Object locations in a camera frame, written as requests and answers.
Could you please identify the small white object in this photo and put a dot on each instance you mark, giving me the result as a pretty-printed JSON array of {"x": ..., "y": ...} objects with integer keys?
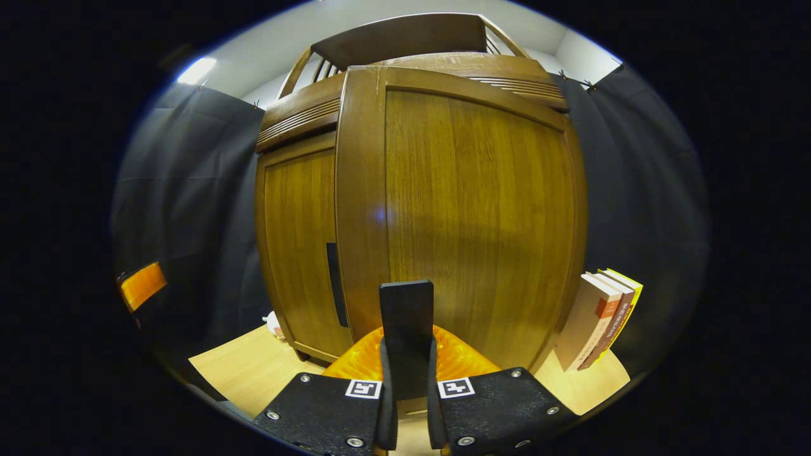
[{"x": 275, "y": 326}]

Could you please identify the ceiling light strip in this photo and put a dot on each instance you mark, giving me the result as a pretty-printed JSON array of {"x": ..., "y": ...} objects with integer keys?
[{"x": 196, "y": 71}]

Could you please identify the black backdrop cloth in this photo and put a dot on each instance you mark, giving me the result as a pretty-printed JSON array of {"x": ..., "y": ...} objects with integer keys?
[{"x": 190, "y": 190}]

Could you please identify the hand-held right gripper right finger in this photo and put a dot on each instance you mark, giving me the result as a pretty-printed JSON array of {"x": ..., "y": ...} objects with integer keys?
[{"x": 436, "y": 424}]

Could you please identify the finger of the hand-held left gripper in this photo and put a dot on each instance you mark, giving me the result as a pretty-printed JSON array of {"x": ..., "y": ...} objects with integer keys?
[{"x": 142, "y": 286}]

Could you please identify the wooden shoe cabinet door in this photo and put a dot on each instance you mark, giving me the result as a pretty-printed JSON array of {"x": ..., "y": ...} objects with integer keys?
[
  {"x": 481, "y": 209},
  {"x": 298, "y": 240}
]

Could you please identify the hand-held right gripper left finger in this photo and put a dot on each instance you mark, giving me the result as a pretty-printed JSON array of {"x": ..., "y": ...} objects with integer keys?
[{"x": 386, "y": 424}]

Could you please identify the yellow book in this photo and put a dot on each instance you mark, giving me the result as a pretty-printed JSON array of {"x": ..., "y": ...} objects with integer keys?
[{"x": 633, "y": 294}]

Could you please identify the wooden double-door shoe cabinet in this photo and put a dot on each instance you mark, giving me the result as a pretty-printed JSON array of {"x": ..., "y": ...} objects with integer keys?
[{"x": 405, "y": 38}]

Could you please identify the wooden cabinet drawer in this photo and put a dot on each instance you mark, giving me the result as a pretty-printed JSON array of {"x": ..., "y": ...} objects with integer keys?
[{"x": 298, "y": 114}]

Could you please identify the beige book with orange label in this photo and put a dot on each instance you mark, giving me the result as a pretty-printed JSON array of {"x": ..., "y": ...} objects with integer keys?
[{"x": 586, "y": 323}]

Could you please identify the brown book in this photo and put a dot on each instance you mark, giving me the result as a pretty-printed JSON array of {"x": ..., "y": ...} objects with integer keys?
[{"x": 618, "y": 316}]

